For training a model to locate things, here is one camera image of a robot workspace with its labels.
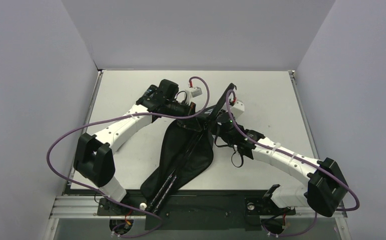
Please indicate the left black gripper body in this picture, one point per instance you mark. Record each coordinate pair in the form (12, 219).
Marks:
(190, 110)

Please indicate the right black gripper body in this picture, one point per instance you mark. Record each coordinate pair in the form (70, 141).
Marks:
(220, 121)

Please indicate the black racket bag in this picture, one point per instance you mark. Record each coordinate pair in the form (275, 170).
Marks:
(175, 141)

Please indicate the black shuttlecock tube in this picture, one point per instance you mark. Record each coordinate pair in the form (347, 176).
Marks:
(148, 92)

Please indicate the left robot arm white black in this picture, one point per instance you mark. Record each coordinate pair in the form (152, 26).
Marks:
(94, 153)

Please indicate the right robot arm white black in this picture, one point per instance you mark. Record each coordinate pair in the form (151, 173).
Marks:
(323, 184)

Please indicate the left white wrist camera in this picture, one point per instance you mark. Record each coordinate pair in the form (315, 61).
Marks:
(193, 92)

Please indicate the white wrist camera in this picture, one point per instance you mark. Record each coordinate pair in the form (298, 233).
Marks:
(237, 108)
(193, 92)

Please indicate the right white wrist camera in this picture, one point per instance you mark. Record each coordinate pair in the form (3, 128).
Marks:
(237, 108)

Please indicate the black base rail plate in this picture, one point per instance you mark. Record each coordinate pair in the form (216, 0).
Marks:
(188, 210)

